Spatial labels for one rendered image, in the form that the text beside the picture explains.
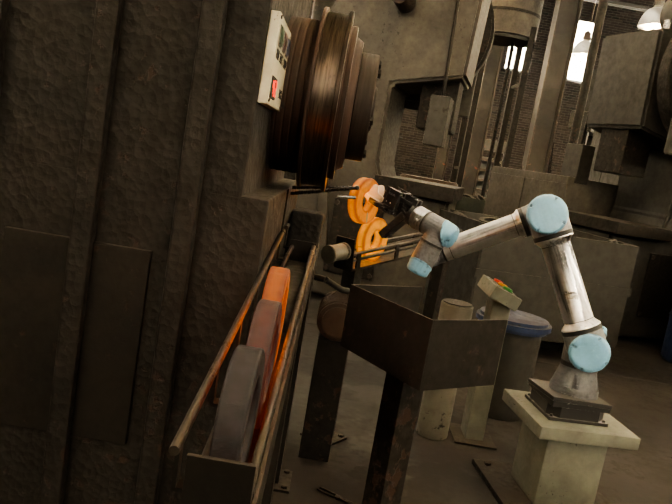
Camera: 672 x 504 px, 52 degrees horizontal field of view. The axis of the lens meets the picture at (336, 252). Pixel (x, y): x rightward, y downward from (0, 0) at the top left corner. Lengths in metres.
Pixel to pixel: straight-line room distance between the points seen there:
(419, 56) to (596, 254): 1.63
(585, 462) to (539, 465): 0.14
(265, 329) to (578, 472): 1.59
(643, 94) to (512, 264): 1.79
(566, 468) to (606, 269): 2.17
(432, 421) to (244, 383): 1.93
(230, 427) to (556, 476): 1.69
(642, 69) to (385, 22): 1.84
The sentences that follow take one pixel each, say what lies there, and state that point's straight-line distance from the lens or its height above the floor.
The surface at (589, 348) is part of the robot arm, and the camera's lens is 2.14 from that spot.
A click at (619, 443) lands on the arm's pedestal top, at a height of 0.28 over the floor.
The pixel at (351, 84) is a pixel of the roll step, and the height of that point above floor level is 1.15.
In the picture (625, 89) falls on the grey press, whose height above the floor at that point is 1.76.
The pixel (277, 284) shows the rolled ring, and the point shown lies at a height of 0.77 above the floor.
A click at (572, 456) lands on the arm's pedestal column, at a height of 0.19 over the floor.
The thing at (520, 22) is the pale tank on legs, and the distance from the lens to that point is 10.69.
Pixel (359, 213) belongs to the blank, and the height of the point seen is 0.80.
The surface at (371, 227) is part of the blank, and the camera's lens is 2.36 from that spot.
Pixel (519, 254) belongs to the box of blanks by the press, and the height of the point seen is 0.60.
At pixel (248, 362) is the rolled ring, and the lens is 0.80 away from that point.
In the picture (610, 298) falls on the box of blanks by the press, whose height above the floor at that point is 0.41.
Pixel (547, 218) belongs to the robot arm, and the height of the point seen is 0.90.
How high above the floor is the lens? 0.99
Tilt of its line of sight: 8 degrees down
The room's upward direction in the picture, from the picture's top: 10 degrees clockwise
